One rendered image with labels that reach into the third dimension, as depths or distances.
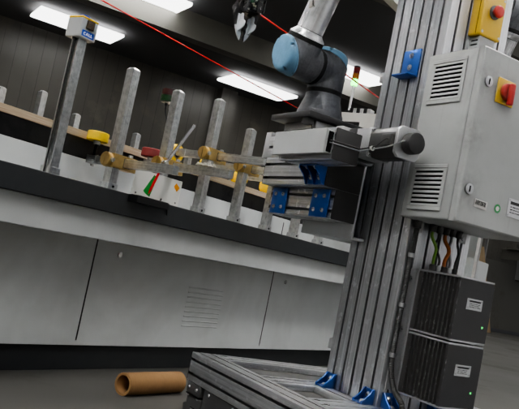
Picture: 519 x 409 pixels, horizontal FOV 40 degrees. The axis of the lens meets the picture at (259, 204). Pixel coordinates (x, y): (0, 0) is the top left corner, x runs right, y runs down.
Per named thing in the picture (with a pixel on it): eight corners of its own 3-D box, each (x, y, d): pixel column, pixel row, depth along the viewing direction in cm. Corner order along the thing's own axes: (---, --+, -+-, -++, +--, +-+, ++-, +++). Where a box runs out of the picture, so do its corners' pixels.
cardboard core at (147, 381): (187, 374, 276) (133, 376, 251) (183, 394, 275) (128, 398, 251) (172, 368, 280) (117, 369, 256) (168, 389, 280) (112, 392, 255)
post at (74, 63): (59, 175, 233) (89, 41, 236) (47, 172, 229) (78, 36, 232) (50, 174, 236) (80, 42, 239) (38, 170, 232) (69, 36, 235)
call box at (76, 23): (94, 45, 237) (99, 23, 237) (78, 37, 231) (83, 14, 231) (79, 45, 241) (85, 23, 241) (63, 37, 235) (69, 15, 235)
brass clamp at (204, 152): (226, 165, 301) (229, 153, 302) (206, 158, 290) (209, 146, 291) (215, 164, 305) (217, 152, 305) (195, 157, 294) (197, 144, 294)
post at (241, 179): (235, 236, 315) (257, 130, 318) (230, 234, 312) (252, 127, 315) (229, 234, 317) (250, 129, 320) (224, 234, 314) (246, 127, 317)
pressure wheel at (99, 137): (103, 164, 271) (109, 135, 272) (103, 162, 263) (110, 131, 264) (82, 159, 270) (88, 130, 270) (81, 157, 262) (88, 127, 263)
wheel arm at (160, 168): (178, 178, 244) (180, 165, 244) (170, 175, 241) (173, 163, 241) (91, 166, 269) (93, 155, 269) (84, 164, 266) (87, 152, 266)
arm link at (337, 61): (349, 96, 232) (358, 55, 233) (319, 83, 224) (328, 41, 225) (324, 98, 242) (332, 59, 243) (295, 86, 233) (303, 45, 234)
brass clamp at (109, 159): (136, 174, 260) (139, 160, 260) (109, 165, 249) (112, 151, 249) (124, 172, 263) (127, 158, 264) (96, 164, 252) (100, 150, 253)
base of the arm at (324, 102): (350, 126, 230) (356, 96, 231) (313, 113, 222) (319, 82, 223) (323, 128, 243) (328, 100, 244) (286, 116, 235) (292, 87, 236)
